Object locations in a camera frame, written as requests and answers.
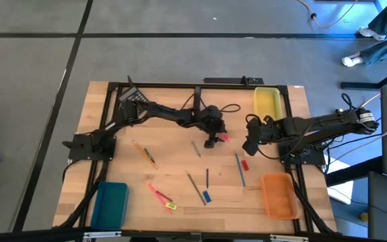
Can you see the person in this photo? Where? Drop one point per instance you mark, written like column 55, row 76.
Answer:
column 381, row 50

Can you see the red eraser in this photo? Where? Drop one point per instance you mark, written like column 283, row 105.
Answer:
column 244, row 165

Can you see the white paper sheet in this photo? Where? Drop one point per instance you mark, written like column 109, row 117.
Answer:
column 339, row 183

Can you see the pink eraser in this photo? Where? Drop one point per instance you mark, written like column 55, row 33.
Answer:
column 225, row 137

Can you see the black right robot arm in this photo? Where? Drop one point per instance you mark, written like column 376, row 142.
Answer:
column 331, row 121

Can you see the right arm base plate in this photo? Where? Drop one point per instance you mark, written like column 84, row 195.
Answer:
column 314, row 160

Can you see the black power strip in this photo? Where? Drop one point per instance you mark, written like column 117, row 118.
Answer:
column 227, row 80

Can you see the black crossbar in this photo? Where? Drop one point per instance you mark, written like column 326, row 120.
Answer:
column 28, row 235

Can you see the white shoe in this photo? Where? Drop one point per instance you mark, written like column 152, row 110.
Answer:
column 371, row 33
column 351, row 60

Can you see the yellow plastic bin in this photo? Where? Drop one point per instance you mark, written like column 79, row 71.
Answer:
column 267, row 102

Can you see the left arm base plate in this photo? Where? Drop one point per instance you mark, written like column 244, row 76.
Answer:
column 85, row 156

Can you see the long grey pencil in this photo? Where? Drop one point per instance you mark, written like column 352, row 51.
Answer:
column 196, row 189

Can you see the black calculator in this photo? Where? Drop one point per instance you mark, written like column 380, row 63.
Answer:
column 132, row 95

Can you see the red crayon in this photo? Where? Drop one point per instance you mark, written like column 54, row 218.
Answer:
column 164, row 196

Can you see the yellow-green eraser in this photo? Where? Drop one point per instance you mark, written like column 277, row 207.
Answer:
column 171, row 206

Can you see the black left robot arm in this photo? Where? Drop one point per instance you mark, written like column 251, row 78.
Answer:
column 166, row 111

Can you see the green crayon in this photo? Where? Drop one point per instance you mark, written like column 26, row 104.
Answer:
column 149, row 155

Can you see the dark blue pen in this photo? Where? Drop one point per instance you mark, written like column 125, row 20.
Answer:
column 207, row 178

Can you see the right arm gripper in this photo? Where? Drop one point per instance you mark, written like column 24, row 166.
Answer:
column 255, row 132

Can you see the silver bracket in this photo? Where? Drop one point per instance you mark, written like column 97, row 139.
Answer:
column 102, row 234
column 289, row 238

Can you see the blue eraser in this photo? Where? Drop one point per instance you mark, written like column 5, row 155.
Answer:
column 207, row 196

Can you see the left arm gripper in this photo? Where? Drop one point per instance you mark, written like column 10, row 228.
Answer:
column 211, row 121

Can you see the orange pencil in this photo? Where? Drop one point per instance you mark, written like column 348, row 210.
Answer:
column 144, row 154

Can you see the teal plastic bin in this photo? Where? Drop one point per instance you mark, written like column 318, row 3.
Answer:
column 110, row 208

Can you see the orange plastic bin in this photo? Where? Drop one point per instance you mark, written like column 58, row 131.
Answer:
column 279, row 196

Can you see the black table frame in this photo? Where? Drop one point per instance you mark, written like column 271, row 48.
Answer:
column 166, row 85

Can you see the black desk leg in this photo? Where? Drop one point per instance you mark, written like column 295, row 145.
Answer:
column 358, row 85
column 351, row 174

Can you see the long pink pen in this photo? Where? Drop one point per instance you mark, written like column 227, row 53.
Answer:
column 156, row 194

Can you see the short black frame strut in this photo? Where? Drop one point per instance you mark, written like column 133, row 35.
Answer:
column 197, row 94

